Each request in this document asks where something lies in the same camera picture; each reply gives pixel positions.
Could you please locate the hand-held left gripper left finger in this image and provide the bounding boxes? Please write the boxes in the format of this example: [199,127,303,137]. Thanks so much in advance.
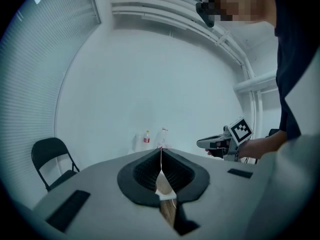
[9,148,181,240]

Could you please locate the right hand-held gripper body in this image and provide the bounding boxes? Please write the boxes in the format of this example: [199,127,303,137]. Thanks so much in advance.
[209,116,255,163]

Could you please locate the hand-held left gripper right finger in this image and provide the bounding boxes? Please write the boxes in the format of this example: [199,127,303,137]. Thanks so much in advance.
[159,147,275,240]

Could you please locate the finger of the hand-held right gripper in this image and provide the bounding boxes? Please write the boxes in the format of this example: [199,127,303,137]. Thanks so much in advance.
[196,133,227,150]

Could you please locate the person's right forearm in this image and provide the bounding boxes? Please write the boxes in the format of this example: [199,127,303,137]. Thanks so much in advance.
[237,129,288,160]

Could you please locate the large clear water bottle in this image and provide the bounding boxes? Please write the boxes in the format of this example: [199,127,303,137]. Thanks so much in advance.
[155,126,170,150]

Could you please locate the white plastic bottle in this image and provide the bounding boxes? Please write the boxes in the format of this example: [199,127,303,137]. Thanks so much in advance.
[134,133,144,152]

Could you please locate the white table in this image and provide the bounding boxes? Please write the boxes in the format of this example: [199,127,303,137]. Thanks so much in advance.
[126,143,178,201]

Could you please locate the black folding chair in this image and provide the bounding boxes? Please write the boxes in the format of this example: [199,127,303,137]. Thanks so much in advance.
[30,137,81,193]

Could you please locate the yellow cap red label bottle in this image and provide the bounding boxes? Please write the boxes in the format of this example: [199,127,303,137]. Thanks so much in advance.
[143,130,152,150]

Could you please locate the person's black clothing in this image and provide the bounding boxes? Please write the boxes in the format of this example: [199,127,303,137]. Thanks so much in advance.
[271,0,320,141]

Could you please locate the white ceiling pipes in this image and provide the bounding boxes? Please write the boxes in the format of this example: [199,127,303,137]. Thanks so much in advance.
[110,0,279,141]

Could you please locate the window blinds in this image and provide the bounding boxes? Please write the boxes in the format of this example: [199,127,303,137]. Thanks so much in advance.
[0,0,102,205]

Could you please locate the person's head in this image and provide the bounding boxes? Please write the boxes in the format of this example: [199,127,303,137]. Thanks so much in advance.
[202,0,277,30]

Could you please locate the black head-worn camera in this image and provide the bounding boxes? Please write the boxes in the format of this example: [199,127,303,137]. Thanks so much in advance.
[195,0,216,29]

